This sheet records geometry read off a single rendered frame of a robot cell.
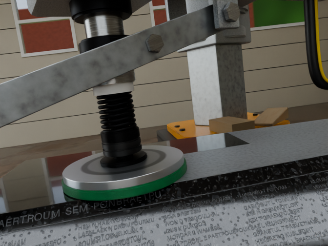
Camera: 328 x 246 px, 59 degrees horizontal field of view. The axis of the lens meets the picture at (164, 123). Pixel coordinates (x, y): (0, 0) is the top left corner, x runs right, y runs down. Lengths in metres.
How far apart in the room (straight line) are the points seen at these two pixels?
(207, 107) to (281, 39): 6.18
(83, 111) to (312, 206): 6.35
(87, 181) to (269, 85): 6.97
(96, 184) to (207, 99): 1.02
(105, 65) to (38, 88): 0.10
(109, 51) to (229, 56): 1.00
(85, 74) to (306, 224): 0.39
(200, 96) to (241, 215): 1.01
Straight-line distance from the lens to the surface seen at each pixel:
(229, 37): 1.35
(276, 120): 1.33
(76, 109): 6.72
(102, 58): 0.44
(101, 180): 0.44
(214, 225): 0.44
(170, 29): 0.50
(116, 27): 0.49
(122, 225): 0.44
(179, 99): 6.67
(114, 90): 0.47
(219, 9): 0.54
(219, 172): 0.49
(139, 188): 0.43
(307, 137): 0.69
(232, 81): 1.40
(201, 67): 1.39
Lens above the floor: 1.03
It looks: 8 degrees down
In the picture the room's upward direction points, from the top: 7 degrees counter-clockwise
